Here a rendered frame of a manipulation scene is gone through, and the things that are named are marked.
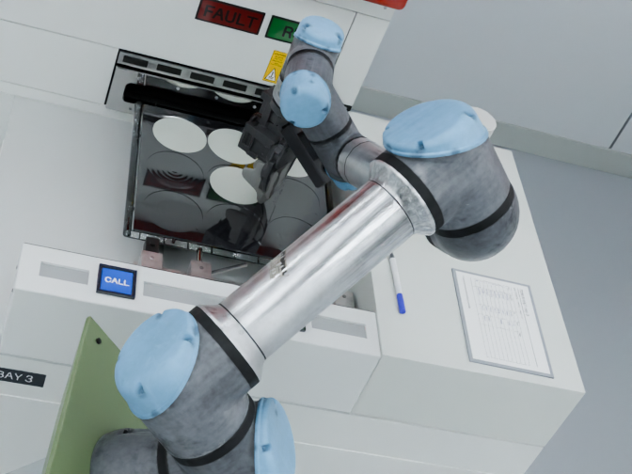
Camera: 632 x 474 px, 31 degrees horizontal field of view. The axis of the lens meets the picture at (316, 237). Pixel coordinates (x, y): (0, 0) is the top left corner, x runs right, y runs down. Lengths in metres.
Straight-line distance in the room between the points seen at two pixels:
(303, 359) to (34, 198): 0.56
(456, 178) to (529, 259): 0.72
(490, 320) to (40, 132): 0.87
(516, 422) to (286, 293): 0.70
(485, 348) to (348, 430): 0.26
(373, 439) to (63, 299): 0.57
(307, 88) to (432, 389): 0.51
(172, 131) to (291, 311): 0.83
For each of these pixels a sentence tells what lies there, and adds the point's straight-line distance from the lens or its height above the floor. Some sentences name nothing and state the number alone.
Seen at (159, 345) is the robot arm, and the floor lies 1.19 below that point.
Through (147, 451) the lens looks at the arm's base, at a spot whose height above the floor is 1.02.
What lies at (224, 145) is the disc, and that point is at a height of 0.90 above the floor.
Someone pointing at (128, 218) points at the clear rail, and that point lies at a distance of 1.86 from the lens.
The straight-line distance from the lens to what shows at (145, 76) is 2.12.
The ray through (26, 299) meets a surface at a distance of 1.64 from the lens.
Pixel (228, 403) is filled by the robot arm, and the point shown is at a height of 1.16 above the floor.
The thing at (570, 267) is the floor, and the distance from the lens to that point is 3.83.
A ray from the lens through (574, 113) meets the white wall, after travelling 4.21.
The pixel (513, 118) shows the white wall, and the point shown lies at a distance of 4.16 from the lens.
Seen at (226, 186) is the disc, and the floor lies 0.90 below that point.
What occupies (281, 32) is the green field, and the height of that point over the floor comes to 1.09.
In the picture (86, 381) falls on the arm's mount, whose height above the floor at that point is 1.01.
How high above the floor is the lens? 2.13
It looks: 39 degrees down
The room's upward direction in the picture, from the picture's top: 25 degrees clockwise
